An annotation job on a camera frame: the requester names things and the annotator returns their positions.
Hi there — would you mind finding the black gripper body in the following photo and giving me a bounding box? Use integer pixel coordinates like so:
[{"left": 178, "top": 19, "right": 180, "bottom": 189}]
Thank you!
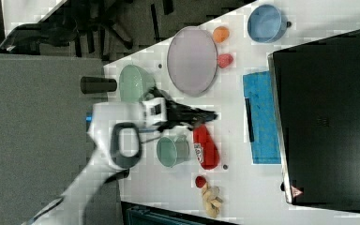
[{"left": 149, "top": 87, "right": 218, "bottom": 131}]

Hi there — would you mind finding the blue glass oven door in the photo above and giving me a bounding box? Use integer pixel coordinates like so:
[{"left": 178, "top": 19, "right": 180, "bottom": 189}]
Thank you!
[{"left": 243, "top": 71, "right": 281, "bottom": 164}]

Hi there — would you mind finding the black toaster oven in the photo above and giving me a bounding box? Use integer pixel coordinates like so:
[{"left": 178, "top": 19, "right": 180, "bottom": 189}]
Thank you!
[{"left": 268, "top": 29, "right": 360, "bottom": 213}]

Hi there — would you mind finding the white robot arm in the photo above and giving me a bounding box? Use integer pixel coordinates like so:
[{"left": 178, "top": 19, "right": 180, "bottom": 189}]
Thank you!
[{"left": 22, "top": 86, "right": 218, "bottom": 225}]

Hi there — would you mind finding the green measuring cup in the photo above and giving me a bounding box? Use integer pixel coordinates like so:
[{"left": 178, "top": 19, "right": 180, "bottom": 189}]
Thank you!
[{"left": 157, "top": 135, "right": 189, "bottom": 168}]

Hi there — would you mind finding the red ketchup bottle toy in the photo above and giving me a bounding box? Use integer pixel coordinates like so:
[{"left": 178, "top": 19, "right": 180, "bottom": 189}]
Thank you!
[{"left": 193, "top": 125, "right": 220, "bottom": 170}]

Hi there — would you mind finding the green perforated colander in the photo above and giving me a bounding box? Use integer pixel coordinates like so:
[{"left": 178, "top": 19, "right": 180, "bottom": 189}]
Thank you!
[{"left": 119, "top": 65, "right": 156, "bottom": 102}]

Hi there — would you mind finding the lilac round plate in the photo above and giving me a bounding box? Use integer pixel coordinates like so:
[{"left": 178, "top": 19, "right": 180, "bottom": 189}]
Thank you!
[{"left": 167, "top": 26, "right": 218, "bottom": 97}]

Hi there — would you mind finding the small red toy fruit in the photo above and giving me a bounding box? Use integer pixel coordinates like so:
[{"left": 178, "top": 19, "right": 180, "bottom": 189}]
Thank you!
[{"left": 195, "top": 175, "right": 207, "bottom": 188}]

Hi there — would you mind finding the red green toy strawberry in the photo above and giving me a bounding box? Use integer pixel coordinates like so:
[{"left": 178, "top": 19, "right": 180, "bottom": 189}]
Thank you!
[{"left": 217, "top": 53, "right": 233, "bottom": 68}]

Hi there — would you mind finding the orange toy fruit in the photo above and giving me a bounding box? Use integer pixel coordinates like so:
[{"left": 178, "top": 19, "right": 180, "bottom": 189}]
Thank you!
[{"left": 213, "top": 26, "right": 230, "bottom": 43}]

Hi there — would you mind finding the yellow plush toy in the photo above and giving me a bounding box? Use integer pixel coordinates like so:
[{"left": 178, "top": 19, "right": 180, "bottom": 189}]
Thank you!
[{"left": 201, "top": 183, "right": 222, "bottom": 218}]

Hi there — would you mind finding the blue plastic cup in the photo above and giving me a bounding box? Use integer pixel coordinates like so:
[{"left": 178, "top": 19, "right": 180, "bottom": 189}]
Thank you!
[{"left": 247, "top": 4, "right": 293, "bottom": 43}]

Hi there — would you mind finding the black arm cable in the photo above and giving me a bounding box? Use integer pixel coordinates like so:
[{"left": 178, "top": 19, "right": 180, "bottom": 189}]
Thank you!
[{"left": 137, "top": 125, "right": 170, "bottom": 146}]

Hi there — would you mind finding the blue metal frame rail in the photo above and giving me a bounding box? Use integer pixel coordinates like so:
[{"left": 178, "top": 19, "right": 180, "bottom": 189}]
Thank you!
[{"left": 121, "top": 201, "right": 235, "bottom": 225}]

